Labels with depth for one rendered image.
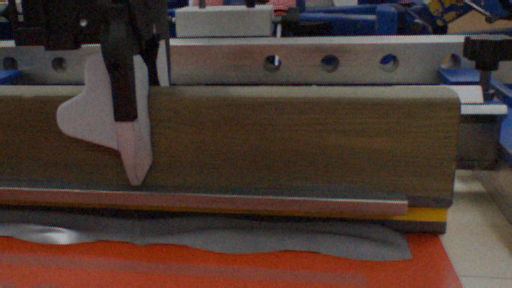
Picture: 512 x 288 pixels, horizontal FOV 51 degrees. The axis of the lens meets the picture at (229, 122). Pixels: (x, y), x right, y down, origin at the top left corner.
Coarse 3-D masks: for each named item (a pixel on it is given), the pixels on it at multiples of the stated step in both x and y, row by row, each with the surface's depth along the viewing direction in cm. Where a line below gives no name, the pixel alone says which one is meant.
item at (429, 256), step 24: (408, 240) 35; (432, 240) 35; (264, 264) 33; (288, 264) 33; (312, 264) 33; (336, 264) 33; (360, 264) 33; (384, 264) 33; (408, 264) 33; (432, 264) 32
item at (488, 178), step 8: (504, 160) 39; (496, 168) 40; (504, 168) 38; (480, 176) 44; (488, 176) 42; (496, 176) 40; (504, 176) 38; (488, 184) 42; (496, 184) 40; (504, 184) 38; (488, 192) 42; (496, 192) 40; (504, 192) 38; (496, 200) 40; (504, 200) 38; (504, 208) 38
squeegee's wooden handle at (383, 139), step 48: (0, 96) 37; (48, 96) 36; (192, 96) 35; (240, 96) 34; (288, 96) 34; (336, 96) 33; (384, 96) 33; (432, 96) 32; (0, 144) 38; (48, 144) 37; (96, 144) 37; (192, 144) 35; (240, 144) 35; (288, 144) 34; (336, 144) 34; (384, 144) 33; (432, 144) 33; (384, 192) 34; (432, 192) 34
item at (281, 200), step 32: (0, 192) 37; (32, 192) 37; (64, 192) 37; (96, 192) 36; (128, 192) 36; (160, 192) 36; (192, 192) 35; (224, 192) 35; (256, 192) 35; (288, 192) 35; (320, 192) 35; (352, 192) 35
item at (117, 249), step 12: (0, 240) 37; (12, 240) 37; (24, 240) 37; (36, 252) 35; (48, 252) 35; (60, 252) 35; (72, 252) 35; (84, 252) 35; (96, 252) 35; (108, 252) 35; (120, 252) 35
